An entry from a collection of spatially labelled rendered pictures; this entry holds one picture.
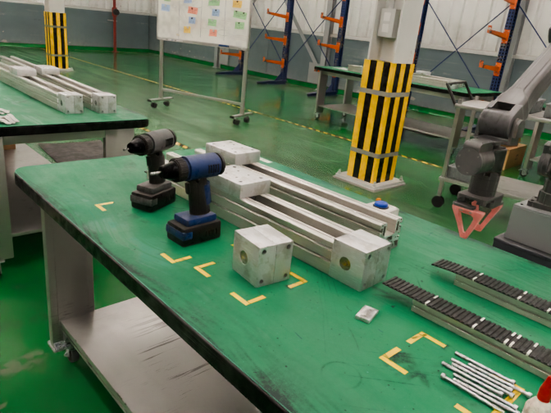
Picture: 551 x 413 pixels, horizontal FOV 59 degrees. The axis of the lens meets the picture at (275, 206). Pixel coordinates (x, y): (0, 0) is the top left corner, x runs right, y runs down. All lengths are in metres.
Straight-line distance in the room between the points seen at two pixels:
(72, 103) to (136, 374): 1.52
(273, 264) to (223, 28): 5.90
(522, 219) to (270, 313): 0.88
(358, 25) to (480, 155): 10.01
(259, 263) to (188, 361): 0.79
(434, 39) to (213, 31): 4.60
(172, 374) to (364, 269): 0.85
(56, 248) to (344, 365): 1.24
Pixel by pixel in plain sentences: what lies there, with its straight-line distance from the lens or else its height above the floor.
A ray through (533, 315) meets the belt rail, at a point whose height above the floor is 0.79.
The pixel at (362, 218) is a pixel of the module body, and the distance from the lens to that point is 1.29.
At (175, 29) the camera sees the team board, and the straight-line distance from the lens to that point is 7.28.
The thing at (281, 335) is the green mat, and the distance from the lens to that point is 0.93.
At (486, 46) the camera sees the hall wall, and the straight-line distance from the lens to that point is 9.46.
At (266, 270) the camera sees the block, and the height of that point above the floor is 0.82.
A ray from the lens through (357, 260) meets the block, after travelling 1.09.
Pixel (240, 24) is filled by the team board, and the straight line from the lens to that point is 6.69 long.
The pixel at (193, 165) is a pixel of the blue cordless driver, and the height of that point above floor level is 0.98.
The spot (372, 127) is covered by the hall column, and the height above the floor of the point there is 0.54.
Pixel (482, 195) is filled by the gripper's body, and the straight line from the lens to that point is 1.15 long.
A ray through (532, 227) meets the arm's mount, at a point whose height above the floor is 0.84.
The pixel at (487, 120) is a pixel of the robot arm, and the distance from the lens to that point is 1.13.
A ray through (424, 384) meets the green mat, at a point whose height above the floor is 0.78.
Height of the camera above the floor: 1.31
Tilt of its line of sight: 20 degrees down
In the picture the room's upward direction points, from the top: 6 degrees clockwise
